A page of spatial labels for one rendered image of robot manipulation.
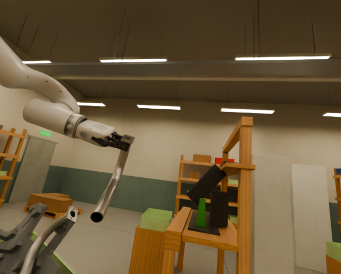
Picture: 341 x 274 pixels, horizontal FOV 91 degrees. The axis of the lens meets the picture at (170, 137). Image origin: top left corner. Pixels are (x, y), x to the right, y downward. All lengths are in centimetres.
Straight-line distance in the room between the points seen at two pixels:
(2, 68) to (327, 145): 786
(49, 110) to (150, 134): 645
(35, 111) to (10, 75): 11
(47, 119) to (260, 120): 695
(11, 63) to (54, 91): 14
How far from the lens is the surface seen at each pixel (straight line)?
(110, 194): 54
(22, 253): 92
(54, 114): 64
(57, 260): 96
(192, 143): 662
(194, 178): 592
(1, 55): 67
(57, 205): 544
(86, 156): 810
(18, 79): 66
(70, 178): 842
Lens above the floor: 133
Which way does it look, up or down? 14 degrees up
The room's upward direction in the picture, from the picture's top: 7 degrees clockwise
